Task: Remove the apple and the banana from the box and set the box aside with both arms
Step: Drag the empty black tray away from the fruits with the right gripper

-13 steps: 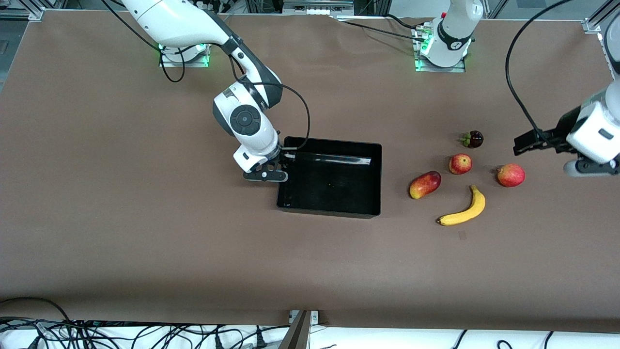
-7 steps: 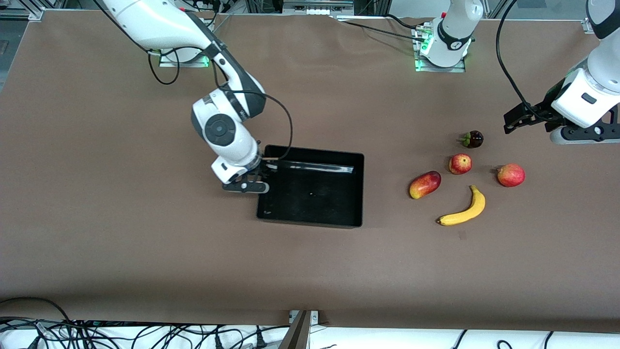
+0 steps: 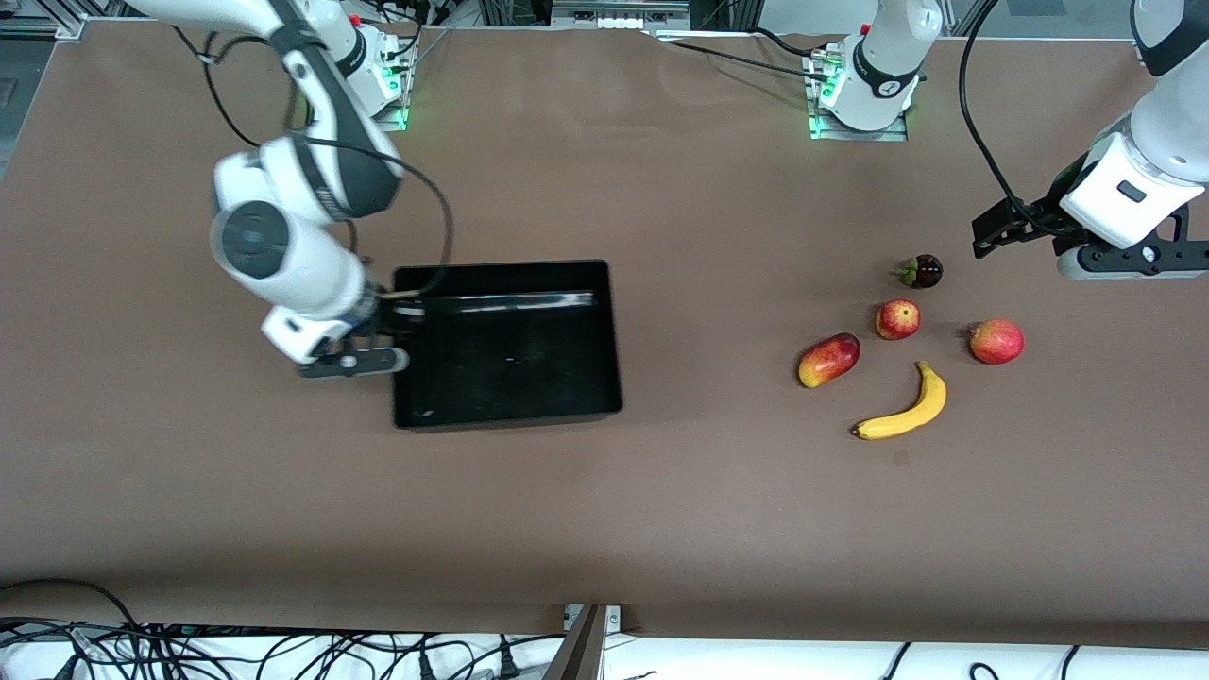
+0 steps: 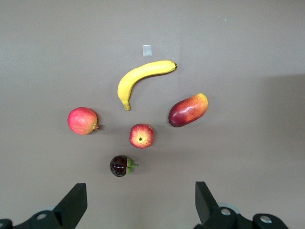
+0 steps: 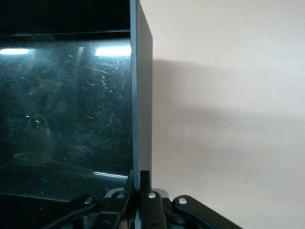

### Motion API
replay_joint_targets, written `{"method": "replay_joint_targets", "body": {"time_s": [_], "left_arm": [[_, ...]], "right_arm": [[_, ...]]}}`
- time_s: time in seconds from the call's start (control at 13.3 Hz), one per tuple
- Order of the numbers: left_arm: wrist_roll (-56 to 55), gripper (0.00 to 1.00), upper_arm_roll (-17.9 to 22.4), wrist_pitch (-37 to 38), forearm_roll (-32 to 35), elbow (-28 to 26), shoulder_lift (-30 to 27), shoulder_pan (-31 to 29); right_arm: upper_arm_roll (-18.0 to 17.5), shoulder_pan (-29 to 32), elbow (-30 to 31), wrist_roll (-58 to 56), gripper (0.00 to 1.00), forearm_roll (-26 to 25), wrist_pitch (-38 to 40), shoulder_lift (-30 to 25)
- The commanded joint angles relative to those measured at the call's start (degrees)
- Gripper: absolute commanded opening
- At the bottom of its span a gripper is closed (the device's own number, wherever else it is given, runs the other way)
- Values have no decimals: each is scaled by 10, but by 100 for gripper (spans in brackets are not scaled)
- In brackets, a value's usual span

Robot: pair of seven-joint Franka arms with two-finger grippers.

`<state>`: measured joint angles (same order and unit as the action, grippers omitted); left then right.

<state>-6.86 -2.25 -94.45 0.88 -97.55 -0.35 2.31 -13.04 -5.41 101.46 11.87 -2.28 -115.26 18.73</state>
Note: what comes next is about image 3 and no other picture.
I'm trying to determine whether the small red apple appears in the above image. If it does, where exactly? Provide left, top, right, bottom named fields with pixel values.
left=875, top=298, right=922, bottom=341

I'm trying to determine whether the black rectangular plastic tray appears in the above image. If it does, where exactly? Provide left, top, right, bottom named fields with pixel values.
left=390, top=260, right=624, bottom=431

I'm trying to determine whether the yellow banana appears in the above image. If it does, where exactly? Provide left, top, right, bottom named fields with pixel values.
left=852, top=361, right=947, bottom=441

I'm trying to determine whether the dark purple mangosteen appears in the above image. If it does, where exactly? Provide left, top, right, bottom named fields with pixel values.
left=891, top=254, right=945, bottom=290

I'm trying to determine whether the large red apple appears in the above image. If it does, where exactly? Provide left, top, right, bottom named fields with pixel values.
left=967, top=318, right=1026, bottom=366

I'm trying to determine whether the red yellow mango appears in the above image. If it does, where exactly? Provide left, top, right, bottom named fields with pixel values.
left=797, top=332, right=861, bottom=389

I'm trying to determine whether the table cover sheet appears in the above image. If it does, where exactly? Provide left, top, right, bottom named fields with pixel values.
left=0, top=19, right=1209, bottom=650

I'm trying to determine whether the white device with ports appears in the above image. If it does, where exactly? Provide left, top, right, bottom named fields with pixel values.
left=553, top=0, right=690, bottom=29

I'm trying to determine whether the white lower board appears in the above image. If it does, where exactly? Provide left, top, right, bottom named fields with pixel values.
left=0, top=631, right=1209, bottom=680

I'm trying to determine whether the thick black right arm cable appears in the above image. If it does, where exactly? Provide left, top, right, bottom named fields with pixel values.
left=293, top=135, right=456, bottom=303

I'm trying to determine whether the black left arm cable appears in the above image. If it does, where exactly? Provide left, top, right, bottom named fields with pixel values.
left=959, top=0, right=1051, bottom=232

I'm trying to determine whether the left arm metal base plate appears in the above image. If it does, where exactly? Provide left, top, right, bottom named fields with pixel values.
left=806, top=47, right=910, bottom=143

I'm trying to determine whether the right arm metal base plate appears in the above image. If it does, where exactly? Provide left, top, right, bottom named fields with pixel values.
left=364, top=28, right=417, bottom=131

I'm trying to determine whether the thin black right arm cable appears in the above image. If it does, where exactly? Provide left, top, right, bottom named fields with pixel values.
left=173, top=24, right=261, bottom=150

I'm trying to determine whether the black cable on table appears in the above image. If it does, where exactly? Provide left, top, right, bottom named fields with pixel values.
left=652, top=26, right=837, bottom=81

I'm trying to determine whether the aluminium post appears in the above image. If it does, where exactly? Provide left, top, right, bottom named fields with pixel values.
left=543, top=604, right=605, bottom=680

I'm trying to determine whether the black looped floor cable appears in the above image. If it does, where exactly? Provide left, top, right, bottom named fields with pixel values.
left=0, top=578, right=143, bottom=632

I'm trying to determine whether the aluminium frame profile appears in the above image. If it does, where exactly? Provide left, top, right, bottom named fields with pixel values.
left=0, top=0, right=91, bottom=41

